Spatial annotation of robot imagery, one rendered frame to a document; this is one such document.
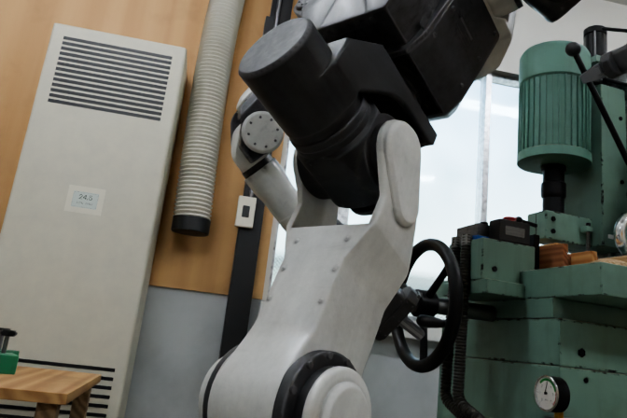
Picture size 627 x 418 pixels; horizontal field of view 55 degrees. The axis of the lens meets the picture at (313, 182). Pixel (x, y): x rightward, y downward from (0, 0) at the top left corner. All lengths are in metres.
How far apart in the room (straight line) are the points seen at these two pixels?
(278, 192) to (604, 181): 0.85
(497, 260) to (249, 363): 0.76
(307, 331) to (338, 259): 0.10
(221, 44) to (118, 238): 0.95
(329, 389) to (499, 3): 0.64
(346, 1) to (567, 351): 0.78
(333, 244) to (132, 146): 1.70
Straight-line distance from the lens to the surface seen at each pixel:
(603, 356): 1.34
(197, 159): 2.50
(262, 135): 1.09
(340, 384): 0.68
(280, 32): 0.79
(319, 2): 0.97
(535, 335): 1.33
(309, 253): 0.79
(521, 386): 1.36
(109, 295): 2.31
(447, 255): 1.28
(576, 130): 1.59
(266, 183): 1.11
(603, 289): 1.21
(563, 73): 1.63
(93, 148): 2.42
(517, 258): 1.39
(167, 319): 2.59
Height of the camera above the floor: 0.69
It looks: 15 degrees up
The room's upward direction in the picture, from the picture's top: 7 degrees clockwise
